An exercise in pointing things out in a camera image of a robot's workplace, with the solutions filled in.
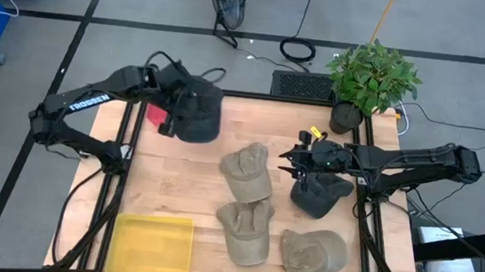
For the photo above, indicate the black floor fan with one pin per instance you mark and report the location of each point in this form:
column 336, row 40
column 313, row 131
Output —
column 228, row 1

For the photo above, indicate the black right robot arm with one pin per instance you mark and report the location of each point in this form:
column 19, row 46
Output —
column 423, row 160

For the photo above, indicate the yellow pole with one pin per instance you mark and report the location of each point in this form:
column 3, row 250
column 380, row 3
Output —
column 383, row 18

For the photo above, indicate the tan baseball cap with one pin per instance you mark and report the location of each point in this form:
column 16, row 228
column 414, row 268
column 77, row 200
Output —
column 245, row 239
column 311, row 258
column 247, row 176

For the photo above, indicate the red plastic tray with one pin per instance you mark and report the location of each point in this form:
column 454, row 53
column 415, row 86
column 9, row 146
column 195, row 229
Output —
column 155, row 116

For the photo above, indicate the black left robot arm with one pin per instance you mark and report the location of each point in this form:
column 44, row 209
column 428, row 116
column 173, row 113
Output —
column 89, row 101

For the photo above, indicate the black keyboard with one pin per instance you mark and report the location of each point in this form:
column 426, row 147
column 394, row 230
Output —
column 301, row 86

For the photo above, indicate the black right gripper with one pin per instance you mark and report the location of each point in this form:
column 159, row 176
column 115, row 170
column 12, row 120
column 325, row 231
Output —
column 327, row 157

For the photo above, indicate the green potted plant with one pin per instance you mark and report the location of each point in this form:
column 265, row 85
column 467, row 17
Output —
column 370, row 79

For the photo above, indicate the black beam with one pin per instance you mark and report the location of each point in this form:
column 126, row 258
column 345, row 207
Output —
column 482, row 241

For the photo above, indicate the white box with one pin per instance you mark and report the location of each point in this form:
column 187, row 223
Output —
column 438, row 235

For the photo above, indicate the black baseball cap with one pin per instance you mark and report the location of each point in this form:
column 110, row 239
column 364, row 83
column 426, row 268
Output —
column 201, row 118
column 321, row 199

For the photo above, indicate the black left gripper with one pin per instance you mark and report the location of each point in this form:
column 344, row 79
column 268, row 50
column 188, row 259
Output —
column 175, row 89

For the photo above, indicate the yellow plastic tray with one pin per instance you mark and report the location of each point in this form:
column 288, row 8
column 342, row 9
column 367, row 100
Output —
column 149, row 247

